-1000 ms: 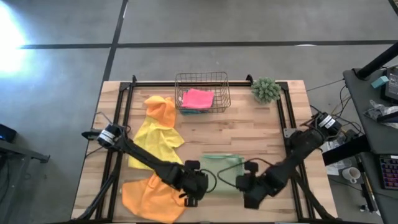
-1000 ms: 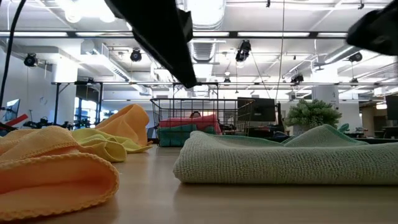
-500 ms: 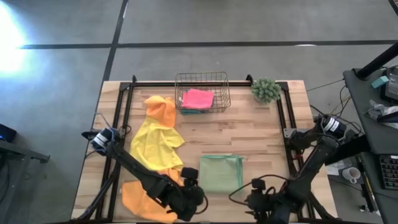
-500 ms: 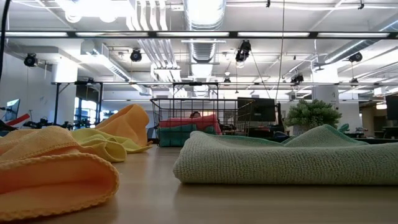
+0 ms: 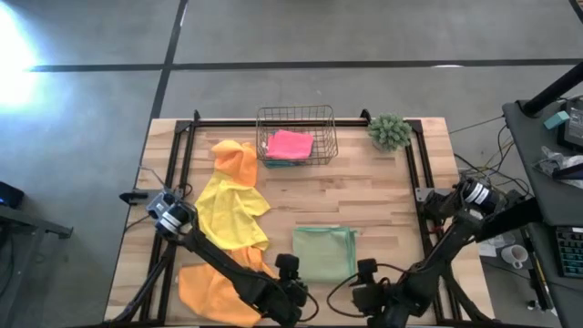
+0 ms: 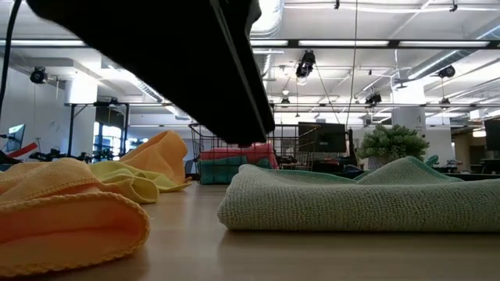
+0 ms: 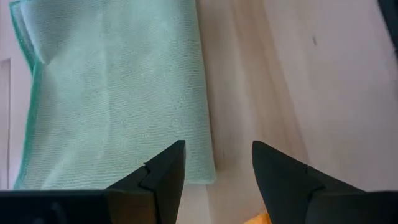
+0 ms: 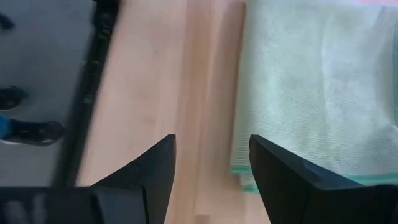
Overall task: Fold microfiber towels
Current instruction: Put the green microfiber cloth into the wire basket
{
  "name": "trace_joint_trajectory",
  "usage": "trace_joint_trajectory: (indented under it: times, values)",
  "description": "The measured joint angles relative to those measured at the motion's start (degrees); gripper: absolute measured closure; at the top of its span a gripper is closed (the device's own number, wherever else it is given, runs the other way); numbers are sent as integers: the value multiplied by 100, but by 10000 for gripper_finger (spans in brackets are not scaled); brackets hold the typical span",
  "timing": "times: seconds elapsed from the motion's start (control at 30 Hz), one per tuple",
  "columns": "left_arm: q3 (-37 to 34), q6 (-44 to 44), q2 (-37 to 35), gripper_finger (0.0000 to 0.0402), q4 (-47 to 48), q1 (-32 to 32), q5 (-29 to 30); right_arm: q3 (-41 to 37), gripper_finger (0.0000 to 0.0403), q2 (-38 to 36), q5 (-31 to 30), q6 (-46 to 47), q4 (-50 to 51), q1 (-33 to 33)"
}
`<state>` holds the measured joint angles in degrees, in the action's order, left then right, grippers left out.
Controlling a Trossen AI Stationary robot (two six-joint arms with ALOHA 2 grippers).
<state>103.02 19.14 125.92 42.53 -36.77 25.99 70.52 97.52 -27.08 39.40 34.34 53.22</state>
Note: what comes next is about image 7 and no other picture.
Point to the black table frame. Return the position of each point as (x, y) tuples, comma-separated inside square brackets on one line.
[(391, 18)]

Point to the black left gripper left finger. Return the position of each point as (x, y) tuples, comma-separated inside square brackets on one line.
[(161, 186)]

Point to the light green microfiber towel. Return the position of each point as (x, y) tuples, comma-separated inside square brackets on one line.
[(109, 93)]

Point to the orange microfiber towel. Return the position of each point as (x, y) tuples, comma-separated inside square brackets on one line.
[(256, 219)]

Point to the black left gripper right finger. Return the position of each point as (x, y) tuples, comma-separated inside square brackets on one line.
[(286, 186)]

